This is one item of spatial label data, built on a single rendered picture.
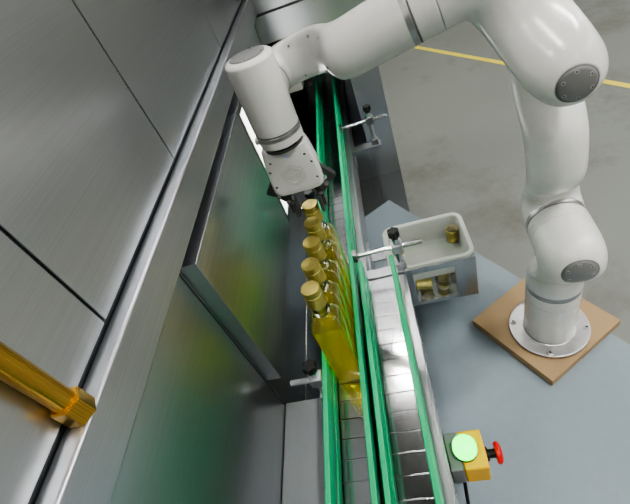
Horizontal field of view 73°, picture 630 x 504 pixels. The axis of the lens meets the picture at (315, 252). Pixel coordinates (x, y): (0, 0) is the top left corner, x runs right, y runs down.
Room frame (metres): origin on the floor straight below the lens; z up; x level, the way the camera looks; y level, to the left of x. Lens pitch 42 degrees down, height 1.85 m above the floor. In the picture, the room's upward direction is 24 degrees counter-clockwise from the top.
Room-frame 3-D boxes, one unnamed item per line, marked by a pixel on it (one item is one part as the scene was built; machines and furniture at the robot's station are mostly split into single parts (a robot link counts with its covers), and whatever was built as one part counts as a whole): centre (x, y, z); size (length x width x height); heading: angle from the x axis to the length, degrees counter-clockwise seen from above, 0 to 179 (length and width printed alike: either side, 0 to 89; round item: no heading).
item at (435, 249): (0.80, -0.29, 0.97); 0.22 x 0.17 x 0.09; 74
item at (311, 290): (0.50, 0.03, 1.31); 0.04 x 0.04 x 0.04
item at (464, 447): (0.29, -0.10, 1.01); 0.05 x 0.05 x 0.03
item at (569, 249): (0.52, -0.47, 1.08); 0.19 x 0.12 x 0.24; 158
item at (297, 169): (0.73, -0.03, 1.44); 0.10 x 0.07 x 0.11; 74
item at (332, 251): (0.67, -0.02, 1.16); 0.06 x 0.06 x 0.21; 74
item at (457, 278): (0.81, -0.26, 0.92); 0.27 x 0.17 x 0.15; 74
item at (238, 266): (0.92, 0.05, 1.32); 0.90 x 0.03 x 0.34; 164
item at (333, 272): (0.61, 0.00, 1.16); 0.06 x 0.06 x 0.21; 73
